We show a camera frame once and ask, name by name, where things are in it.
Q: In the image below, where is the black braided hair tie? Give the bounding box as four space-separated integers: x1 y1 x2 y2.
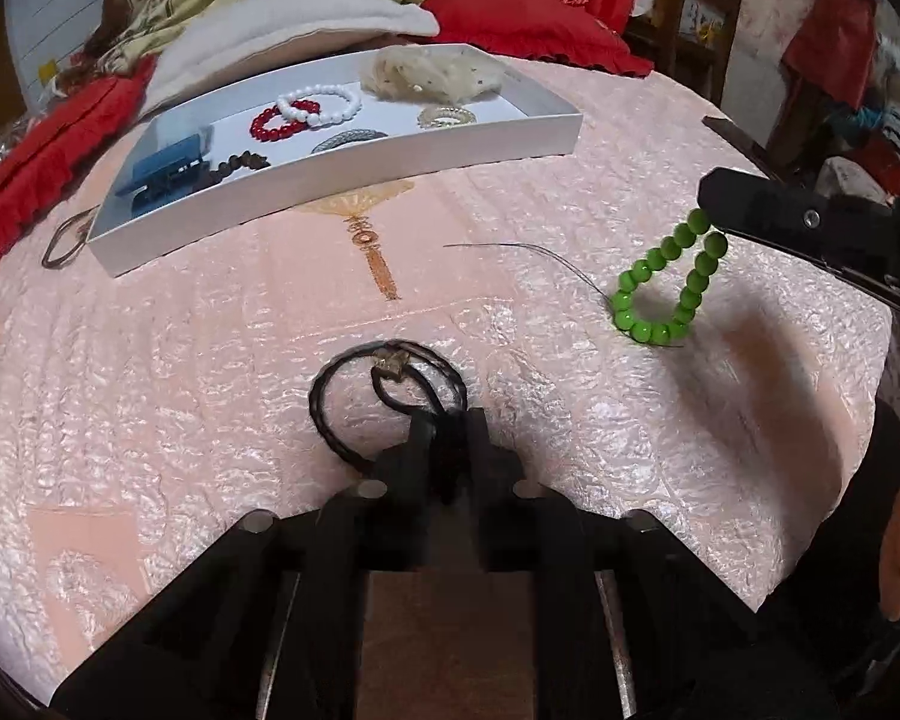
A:
307 338 470 478

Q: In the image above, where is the green bead bracelet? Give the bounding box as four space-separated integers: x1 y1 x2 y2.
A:
608 206 732 348

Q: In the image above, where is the dark star bead bracelet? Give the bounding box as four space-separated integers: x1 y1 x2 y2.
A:
199 148 273 189

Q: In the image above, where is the silver braided bangle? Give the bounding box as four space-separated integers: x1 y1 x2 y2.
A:
312 128 388 154

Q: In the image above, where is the gold glitter hair ring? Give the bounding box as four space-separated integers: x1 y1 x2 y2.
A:
416 104 479 130

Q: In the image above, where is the blue rectangular claw clip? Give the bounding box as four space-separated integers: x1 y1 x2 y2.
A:
115 133 209 216

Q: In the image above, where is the red bead bracelet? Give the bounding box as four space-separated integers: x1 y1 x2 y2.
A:
248 97 323 145

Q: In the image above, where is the white pearl bead necklace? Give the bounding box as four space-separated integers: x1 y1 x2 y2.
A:
274 81 365 130

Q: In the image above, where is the cream dotted organza scrunchie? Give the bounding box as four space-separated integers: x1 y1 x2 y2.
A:
361 46 504 104

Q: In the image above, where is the pink textured bedspread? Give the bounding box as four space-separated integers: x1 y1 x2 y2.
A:
0 62 891 697

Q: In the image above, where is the white shallow cardboard tray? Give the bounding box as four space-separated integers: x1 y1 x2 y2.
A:
87 44 582 277

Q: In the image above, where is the red ruffled pillow right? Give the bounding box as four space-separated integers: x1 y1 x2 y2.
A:
421 0 653 78

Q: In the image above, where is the red ruffled pillow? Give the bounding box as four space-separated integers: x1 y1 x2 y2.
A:
0 57 155 259
421 0 653 78

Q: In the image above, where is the red ruffled pillow left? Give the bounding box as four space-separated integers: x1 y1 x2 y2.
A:
0 57 155 259

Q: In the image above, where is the white fleece pillow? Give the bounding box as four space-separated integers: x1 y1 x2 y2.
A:
141 0 439 115

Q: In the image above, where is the brown hair tie with charm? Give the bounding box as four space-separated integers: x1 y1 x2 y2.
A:
40 205 100 272

